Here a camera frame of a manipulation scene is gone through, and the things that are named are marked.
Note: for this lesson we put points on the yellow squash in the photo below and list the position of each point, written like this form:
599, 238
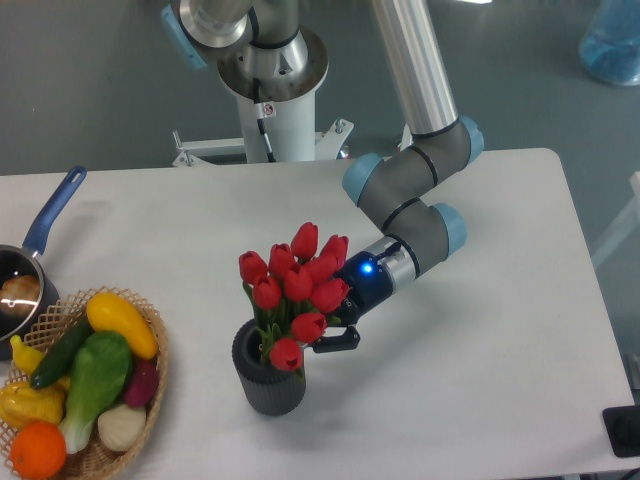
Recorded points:
107, 311

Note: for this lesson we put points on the purple red onion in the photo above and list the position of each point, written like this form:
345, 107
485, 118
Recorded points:
143, 384

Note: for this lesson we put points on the red tulip bouquet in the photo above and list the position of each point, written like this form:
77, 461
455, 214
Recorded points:
294, 294

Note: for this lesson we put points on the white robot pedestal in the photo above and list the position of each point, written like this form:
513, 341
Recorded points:
275, 93

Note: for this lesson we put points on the dark grey ribbed vase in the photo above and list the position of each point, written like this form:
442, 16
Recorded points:
268, 390

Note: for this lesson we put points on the green cucumber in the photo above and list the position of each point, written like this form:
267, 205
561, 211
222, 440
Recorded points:
60, 357

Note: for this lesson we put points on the green bok choy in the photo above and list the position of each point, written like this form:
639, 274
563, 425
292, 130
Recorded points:
98, 374

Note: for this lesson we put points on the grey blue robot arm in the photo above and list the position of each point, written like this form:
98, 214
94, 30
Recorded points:
388, 191

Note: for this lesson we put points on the woven wicker basket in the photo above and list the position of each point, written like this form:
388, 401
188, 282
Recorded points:
96, 461

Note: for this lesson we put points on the blue handled saucepan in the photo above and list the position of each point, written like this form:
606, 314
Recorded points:
23, 260

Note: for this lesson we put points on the orange fruit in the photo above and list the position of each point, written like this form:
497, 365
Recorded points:
38, 451

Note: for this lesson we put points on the yellow orange gourd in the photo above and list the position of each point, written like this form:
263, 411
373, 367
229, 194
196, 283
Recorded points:
22, 405

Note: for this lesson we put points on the black device at edge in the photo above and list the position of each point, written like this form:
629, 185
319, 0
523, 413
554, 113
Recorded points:
622, 426

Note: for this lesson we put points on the white garlic bulb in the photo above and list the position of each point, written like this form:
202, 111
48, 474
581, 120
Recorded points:
120, 427

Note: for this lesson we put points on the white frame at right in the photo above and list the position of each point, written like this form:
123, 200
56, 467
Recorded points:
624, 223

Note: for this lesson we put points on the yellow banana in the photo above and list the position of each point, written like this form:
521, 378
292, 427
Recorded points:
43, 370

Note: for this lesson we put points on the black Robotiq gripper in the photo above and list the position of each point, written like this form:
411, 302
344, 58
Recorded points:
370, 283

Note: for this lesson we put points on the brown bread in pan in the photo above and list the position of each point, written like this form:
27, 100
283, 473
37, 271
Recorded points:
19, 296

